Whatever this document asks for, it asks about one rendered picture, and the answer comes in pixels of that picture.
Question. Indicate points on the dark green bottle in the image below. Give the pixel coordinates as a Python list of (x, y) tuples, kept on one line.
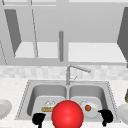
[(126, 96)]

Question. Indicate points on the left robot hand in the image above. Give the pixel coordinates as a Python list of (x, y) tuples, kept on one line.
[(38, 118)]

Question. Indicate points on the grey steel double sink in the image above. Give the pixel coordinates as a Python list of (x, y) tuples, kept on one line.
[(40, 91)]

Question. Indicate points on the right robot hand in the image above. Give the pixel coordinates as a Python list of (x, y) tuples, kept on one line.
[(106, 116)]

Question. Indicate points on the red ball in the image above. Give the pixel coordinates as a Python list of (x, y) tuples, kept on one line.
[(67, 115)]

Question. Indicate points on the brown bread piece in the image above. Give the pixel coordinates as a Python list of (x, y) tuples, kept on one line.
[(47, 109)]

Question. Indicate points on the grey steel tap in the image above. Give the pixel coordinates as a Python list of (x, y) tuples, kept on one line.
[(68, 73)]

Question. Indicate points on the small orange round thing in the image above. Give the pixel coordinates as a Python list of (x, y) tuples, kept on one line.
[(88, 107)]

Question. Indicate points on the white wall cupboard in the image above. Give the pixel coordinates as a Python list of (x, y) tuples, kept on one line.
[(83, 30)]

